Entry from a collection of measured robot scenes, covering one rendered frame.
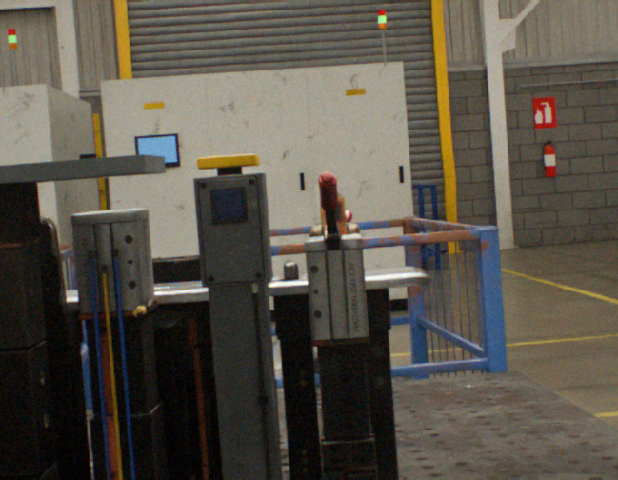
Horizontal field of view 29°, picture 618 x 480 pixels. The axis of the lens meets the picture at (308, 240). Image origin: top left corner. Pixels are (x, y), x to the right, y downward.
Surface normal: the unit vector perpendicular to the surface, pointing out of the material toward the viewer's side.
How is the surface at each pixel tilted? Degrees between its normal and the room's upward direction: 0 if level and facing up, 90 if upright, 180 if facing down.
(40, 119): 90
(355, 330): 90
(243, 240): 90
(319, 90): 90
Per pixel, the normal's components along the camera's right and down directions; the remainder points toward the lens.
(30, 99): 0.04, 0.05
